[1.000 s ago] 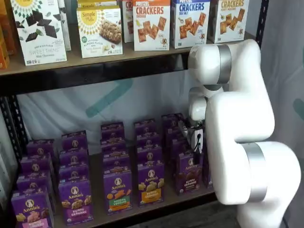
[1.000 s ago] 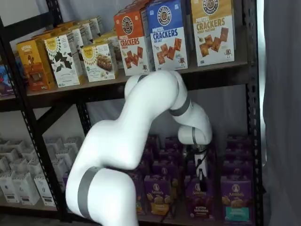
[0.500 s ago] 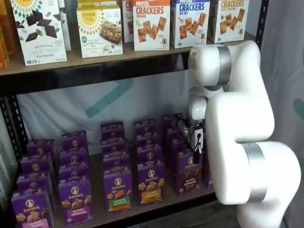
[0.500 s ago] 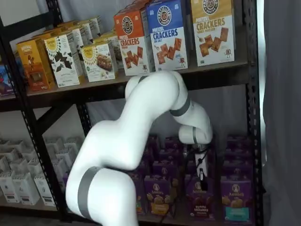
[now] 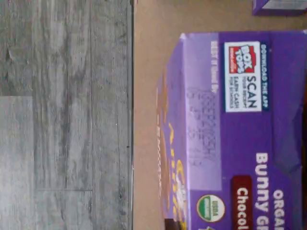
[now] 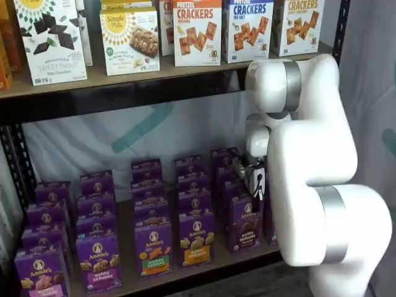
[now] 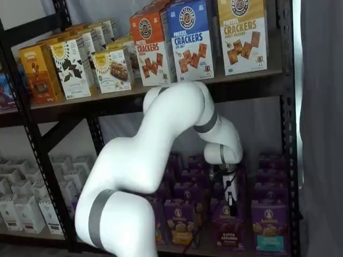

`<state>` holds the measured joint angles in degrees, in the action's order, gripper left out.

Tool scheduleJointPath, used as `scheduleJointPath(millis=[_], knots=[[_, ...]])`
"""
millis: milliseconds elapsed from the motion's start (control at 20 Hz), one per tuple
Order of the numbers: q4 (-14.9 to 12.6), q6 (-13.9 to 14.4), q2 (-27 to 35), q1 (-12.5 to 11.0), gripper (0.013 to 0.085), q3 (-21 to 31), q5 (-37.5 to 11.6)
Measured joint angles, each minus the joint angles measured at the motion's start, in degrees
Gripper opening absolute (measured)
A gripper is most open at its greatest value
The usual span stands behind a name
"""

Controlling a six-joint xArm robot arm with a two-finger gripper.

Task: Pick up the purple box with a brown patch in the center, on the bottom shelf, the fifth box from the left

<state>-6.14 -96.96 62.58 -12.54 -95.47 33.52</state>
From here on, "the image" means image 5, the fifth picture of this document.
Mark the purple box brown patch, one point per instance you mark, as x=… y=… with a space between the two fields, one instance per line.
x=239 y=143

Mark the purple box yellow patch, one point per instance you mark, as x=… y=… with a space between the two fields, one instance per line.
x=275 y=12

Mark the black metal shelf rack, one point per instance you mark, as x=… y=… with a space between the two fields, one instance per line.
x=132 y=95

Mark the brown shelf board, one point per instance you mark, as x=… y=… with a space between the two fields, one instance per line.
x=153 y=48

